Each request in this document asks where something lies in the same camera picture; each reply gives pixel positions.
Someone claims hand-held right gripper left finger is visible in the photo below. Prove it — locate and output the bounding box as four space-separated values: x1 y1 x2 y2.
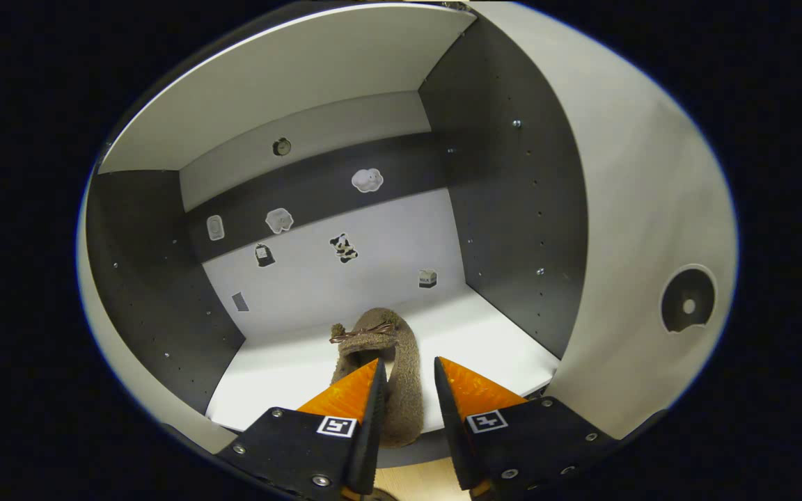
217 358 388 501

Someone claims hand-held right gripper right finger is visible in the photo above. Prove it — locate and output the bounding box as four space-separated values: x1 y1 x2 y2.
434 356 618 499

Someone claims brown fuzzy shoe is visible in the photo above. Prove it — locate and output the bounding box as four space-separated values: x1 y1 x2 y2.
329 308 425 447

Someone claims white shoe cabinet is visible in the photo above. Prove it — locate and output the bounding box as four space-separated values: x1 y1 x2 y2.
84 2 590 467

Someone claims white shoe cabinet door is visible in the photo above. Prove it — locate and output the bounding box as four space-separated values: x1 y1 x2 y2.
76 181 236 454
471 0 739 440

